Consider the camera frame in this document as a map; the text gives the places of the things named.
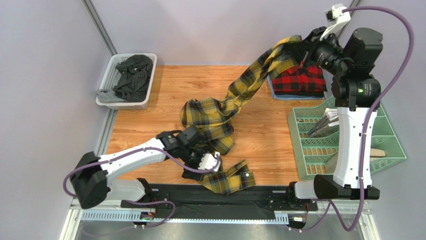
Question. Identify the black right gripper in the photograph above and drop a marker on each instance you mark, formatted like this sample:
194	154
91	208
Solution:
302	46

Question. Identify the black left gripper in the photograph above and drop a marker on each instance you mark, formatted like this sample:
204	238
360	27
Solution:
188	174

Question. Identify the yellow black plaid shirt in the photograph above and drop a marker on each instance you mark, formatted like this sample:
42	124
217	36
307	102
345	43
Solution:
213	117

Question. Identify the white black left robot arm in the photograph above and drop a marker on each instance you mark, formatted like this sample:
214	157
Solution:
96	178

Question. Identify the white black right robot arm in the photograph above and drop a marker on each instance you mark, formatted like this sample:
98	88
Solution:
356	93

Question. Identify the white paper stack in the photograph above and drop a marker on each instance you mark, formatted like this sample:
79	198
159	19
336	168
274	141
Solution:
329	119

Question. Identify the red black plaid folded shirt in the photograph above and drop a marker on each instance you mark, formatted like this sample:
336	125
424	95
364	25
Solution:
306	81

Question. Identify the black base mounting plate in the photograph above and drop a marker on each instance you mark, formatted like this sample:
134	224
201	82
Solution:
194	201

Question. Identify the dark grey shirt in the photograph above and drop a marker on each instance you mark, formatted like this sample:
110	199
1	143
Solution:
134	75

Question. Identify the green plastic file organizer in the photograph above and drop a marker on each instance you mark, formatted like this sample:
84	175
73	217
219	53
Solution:
313	154

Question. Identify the white plastic laundry basket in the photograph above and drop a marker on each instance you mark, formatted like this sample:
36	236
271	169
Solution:
107	81

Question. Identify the wooden block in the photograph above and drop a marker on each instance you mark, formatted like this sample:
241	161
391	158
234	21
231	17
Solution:
377	153

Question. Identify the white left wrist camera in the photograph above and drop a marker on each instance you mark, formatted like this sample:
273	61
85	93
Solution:
210	162

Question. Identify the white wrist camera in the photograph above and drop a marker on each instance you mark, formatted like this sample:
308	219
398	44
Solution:
337	19
210	162

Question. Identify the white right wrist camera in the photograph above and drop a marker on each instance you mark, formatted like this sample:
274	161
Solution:
337	19

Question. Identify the aluminium frame rail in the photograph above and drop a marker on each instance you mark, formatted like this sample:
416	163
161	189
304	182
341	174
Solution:
142	216

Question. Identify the left aluminium corner post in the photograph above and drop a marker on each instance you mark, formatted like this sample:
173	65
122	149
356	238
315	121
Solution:
97	21

